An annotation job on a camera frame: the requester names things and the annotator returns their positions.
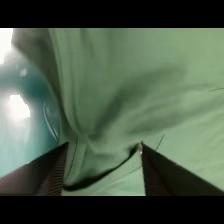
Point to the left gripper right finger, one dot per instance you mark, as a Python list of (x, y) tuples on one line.
[(166, 176)]

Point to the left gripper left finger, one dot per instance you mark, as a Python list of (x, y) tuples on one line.
[(43, 175)]

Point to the green shirt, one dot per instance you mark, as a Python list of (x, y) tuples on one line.
[(133, 93)]

